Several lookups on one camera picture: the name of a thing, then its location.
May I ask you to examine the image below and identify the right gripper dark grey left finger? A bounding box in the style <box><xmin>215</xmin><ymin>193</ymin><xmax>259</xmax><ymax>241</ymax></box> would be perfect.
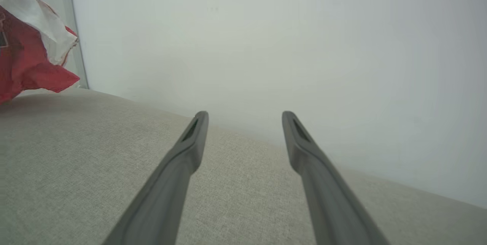
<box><xmin>102</xmin><ymin>111</ymin><xmax>209</xmax><ymax>245</ymax></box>

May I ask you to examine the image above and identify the grey fabric sofa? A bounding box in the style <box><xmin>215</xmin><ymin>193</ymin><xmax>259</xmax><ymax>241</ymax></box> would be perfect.
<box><xmin>0</xmin><ymin>87</ymin><xmax>487</xmax><ymax>245</ymax></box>

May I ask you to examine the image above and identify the red and white garment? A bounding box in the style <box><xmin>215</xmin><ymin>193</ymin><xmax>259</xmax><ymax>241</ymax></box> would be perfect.
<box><xmin>0</xmin><ymin>0</ymin><xmax>80</xmax><ymax>105</ymax></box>

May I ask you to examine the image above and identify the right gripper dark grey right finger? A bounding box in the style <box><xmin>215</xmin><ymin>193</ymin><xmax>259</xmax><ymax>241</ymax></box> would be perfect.
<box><xmin>282</xmin><ymin>111</ymin><xmax>390</xmax><ymax>245</ymax></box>

